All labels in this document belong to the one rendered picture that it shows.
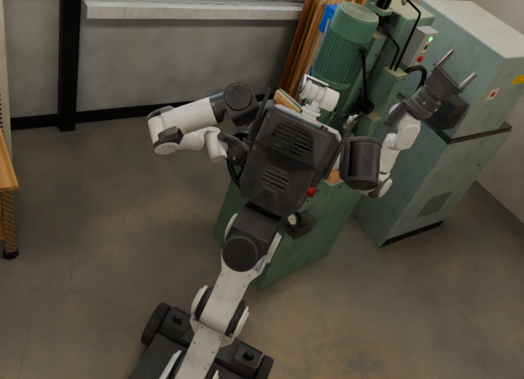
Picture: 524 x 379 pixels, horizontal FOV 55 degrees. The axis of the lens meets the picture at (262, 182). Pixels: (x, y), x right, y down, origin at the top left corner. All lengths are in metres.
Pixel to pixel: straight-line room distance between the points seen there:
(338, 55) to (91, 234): 1.61
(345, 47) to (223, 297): 1.07
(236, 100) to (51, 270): 1.51
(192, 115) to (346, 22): 0.76
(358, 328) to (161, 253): 1.15
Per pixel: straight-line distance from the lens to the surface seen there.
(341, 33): 2.05
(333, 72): 2.12
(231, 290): 1.79
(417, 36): 2.28
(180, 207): 3.06
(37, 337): 2.51
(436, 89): 1.69
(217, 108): 1.59
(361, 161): 1.56
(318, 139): 1.41
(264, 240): 1.52
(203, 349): 2.00
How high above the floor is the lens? 2.17
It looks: 40 degrees down
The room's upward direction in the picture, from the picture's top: 21 degrees clockwise
